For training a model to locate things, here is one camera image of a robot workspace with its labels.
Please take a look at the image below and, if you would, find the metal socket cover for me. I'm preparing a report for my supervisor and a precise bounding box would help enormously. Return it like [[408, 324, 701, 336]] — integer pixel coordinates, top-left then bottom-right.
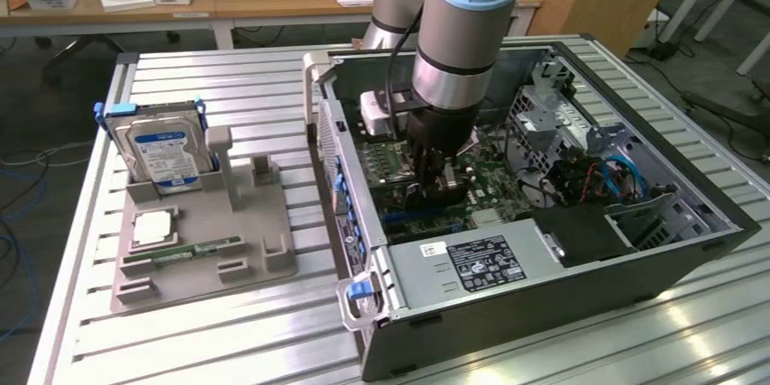
[[458, 128, 484, 159]]

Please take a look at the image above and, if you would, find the grey handle with blue tab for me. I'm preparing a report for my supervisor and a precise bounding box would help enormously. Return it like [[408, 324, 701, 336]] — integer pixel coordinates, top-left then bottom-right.
[[336, 272, 390, 330]]

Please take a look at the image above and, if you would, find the hard disk with blue carrier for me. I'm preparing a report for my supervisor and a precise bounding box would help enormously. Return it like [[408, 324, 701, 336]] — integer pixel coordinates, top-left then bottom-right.
[[93, 96, 213, 199]]

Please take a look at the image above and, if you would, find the blue wire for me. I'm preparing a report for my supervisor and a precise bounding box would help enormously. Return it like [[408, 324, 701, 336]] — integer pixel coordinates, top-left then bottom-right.
[[604, 155, 653, 202]]

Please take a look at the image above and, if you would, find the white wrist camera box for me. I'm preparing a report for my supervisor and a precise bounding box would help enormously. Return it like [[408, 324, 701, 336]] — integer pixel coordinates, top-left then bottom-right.
[[360, 90, 412, 137]]

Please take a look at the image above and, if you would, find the white floor box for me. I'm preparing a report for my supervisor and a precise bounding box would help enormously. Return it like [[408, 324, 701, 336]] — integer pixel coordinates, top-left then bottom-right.
[[641, 8, 675, 50]]

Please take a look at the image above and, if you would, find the grey power supply with label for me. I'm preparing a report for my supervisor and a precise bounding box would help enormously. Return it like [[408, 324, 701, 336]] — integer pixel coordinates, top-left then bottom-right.
[[382, 217, 570, 312]]

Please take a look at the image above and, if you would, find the thin black cable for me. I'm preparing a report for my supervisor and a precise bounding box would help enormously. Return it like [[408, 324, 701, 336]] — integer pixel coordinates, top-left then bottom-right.
[[508, 125, 565, 206]]

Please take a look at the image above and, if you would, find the silver CPU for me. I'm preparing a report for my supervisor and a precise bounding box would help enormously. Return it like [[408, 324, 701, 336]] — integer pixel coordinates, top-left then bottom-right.
[[130, 211, 181, 249]]

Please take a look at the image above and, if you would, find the white table frame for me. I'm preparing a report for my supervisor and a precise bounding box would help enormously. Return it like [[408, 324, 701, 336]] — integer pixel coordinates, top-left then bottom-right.
[[659, 0, 770, 76]]

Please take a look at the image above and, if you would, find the green motherboard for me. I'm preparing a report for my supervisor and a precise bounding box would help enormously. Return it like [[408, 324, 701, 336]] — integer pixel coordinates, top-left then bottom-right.
[[354, 132, 544, 242]]

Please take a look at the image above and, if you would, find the grey parts rack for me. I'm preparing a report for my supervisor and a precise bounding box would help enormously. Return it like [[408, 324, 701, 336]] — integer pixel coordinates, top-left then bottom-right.
[[110, 125, 301, 316]]

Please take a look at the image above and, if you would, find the blue floor cable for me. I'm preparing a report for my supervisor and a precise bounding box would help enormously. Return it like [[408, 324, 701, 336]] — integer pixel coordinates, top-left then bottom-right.
[[0, 163, 50, 345]]

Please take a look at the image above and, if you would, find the wooden desk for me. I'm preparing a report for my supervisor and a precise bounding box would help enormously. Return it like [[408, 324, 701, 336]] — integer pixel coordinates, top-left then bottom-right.
[[0, 0, 544, 50]]

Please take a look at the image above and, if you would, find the black power adapter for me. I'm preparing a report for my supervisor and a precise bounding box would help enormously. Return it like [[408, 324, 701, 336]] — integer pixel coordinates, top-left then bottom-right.
[[647, 41, 683, 62]]

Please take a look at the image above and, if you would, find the thin red wire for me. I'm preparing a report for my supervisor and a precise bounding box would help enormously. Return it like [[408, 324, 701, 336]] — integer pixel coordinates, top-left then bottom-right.
[[586, 163, 604, 200]]

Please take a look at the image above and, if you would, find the green RAM stick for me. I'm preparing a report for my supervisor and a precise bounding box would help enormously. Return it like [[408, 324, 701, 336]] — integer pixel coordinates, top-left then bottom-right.
[[146, 234, 248, 263]]

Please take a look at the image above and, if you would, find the black and grey PC case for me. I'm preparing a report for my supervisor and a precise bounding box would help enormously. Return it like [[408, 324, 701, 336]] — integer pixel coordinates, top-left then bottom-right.
[[302, 40, 764, 382]]

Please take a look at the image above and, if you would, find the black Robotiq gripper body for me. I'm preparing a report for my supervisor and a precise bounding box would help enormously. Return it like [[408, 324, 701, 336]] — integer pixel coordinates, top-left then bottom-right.
[[406, 107, 482, 164]]

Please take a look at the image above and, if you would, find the black camera cable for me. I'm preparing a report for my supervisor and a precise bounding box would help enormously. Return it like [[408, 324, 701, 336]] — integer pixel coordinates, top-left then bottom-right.
[[386, 0, 428, 109]]

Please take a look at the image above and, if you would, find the perforated metal drive cage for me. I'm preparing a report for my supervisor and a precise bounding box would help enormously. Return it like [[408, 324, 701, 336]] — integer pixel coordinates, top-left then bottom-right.
[[508, 58, 609, 179]]

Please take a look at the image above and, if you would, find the metal disk bay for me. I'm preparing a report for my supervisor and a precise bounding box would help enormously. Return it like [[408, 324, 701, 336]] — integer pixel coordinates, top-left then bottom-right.
[[605, 190, 724, 252]]

